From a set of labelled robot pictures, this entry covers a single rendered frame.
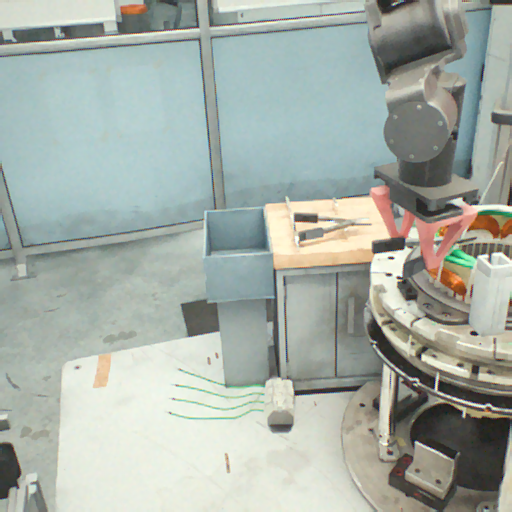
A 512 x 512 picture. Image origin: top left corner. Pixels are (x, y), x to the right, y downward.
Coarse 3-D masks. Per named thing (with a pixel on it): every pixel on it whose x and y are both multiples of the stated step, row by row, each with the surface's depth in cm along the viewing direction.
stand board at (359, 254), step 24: (288, 216) 105; (336, 216) 104; (360, 216) 104; (288, 240) 97; (312, 240) 97; (336, 240) 97; (360, 240) 96; (288, 264) 94; (312, 264) 94; (336, 264) 95
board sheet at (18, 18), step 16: (0, 0) 246; (16, 0) 247; (32, 0) 248; (48, 0) 250; (64, 0) 251; (80, 0) 252; (96, 0) 254; (112, 0) 255; (0, 16) 248; (16, 16) 250; (32, 16) 251; (48, 16) 252; (64, 16) 254; (80, 16) 255; (96, 16) 256
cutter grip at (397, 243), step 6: (378, 240) 72; (384, 240) 72; (390, 240) 72; (396, 240) 72; (402, 240) 72; (372, 246) 72; (378, 246) 72; (384, 246) 72; (390, 246) 72; (396, 246) 72; (402, 246) 73; (372, 252) 72; (378, 252) 72
